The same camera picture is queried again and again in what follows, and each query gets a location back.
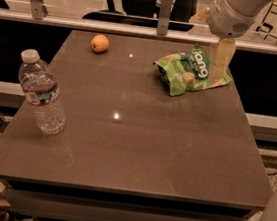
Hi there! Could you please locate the clear plastic water bottle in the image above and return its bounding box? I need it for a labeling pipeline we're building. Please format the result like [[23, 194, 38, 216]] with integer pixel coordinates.
[[18, 49, 66, 135]]

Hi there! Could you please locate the green rice chip bag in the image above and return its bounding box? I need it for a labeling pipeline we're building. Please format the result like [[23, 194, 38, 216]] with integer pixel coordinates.
[[153, 44, 232, 97]]

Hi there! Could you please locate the black office chair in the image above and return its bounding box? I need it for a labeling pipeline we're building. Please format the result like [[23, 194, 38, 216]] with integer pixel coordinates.
[[82, 0, 198, 32]]

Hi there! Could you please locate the orange fruit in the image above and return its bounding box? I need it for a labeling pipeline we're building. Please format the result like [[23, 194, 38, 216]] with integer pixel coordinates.
[[90, 34, 109, 53]]

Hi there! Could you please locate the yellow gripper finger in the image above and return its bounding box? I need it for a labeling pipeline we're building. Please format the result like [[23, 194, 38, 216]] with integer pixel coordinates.
[[210, 38, 236, 80], [190, 7, 209, 23]]

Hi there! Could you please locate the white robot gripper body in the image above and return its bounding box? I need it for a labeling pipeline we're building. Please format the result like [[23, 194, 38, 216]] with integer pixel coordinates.
[[204, 0, 261, 43]]

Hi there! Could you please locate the grey metal rail bracket middle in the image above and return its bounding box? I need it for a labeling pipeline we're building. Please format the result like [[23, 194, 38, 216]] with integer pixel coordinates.
[[156, 0, 172, 36]]

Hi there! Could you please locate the wooden stool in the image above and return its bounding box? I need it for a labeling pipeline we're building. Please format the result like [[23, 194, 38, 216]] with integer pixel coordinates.
[[255, 0, 277, 42]]

